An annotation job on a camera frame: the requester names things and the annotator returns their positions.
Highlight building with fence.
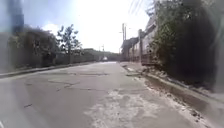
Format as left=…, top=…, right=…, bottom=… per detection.
left=120, top=13, right=159, bottom=66

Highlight raised concrete kerb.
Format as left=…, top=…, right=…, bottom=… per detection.
left=0, top=60, right=101, bottom=80

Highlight dark pole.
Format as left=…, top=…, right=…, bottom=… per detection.
left=7, top=0, right=25, bottom=36

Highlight small leafy tree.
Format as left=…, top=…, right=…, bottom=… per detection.
left=56, top=23, right=83, bottom=64

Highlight concrete kerb strip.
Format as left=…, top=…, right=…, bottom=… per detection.
left=120, top=61, right=224, bottom=128

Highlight utility pole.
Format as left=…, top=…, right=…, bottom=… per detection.
left=121, top=22, right=128, bottom=62

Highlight large dark green bush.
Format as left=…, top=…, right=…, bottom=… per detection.
left=150, top=0, right=224, bottom=90

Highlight overgrown wall with bushes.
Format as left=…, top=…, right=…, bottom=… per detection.
left=0, top=27, right=121, bottom=74

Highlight grey asphalt road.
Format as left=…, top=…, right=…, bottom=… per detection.
left=0, top=61, right=214, bottom=128

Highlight overhead wires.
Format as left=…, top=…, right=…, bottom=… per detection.
left=127, top=0, right=145, bottom=16

